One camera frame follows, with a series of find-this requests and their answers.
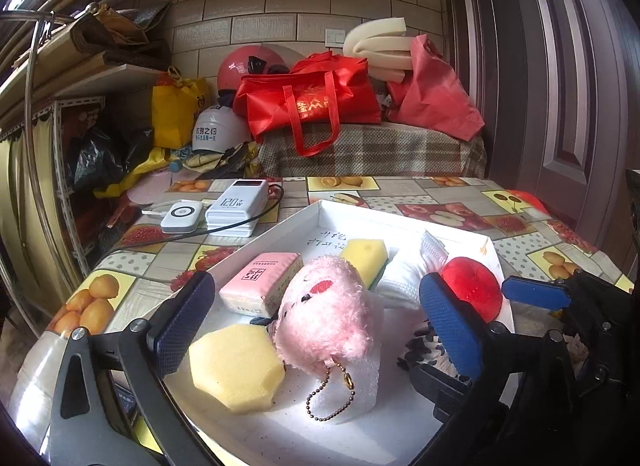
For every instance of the red tote bag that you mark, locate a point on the red tote bag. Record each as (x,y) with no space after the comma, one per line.
(326,87)

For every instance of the white foam block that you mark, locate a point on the white foam block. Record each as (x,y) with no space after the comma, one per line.
(351,394)

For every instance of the small yellow sponge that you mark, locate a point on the small yellow sponge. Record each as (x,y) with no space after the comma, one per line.
(367,256)

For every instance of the red plastic bag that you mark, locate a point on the red plastic bag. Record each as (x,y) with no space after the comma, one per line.
(432,97)

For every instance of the plaid covered bench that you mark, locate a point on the plaid covered bench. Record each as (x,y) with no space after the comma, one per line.
(386,150)

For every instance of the black plastic bag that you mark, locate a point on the black plastic bag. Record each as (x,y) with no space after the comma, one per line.
(103,157)

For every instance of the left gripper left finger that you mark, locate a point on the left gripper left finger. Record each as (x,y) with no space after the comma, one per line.
(88,424)

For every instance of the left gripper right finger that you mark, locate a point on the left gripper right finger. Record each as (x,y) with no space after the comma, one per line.
(522,391)

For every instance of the cream foam roll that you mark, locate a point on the cream foam roll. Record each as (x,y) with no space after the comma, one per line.
(384,44)

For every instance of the white power bank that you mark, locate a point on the white power bank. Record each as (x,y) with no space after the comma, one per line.
(236,211)

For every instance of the red plush apple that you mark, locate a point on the red plush apple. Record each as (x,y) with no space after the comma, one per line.
(473,283)

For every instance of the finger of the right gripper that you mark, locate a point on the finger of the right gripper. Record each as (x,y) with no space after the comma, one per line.
(444,391)
(542,295)

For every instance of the metal storage shelf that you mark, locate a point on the metal storage shelf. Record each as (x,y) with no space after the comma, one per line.
(47,226)

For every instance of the white safety helmet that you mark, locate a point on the white safety helmet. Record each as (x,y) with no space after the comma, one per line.
(217,129)

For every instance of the small white wireless charger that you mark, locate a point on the small white wireless charger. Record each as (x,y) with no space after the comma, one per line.
(182,217)

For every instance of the black white spotted cloth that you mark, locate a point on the black white spotted cloth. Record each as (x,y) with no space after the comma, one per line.
(424,347)

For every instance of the white shallow box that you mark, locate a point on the white shallow box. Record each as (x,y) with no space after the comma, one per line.
(219,316)

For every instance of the fruit pattern tablecloth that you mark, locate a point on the fruit pattern tablecloth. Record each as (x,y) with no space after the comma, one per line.
(150,265)

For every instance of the red safety helmet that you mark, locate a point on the red safety helmet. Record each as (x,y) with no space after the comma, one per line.
(250,60)

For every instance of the pink plush toy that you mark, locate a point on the pink plush toy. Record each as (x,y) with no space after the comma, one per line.
(324,316)

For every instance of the pink tissue pack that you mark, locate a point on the pink tissue pack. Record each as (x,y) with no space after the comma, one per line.
(258,288)

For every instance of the yellow shopping bag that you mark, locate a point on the yellow shopping bag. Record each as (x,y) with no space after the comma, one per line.
(176,104)

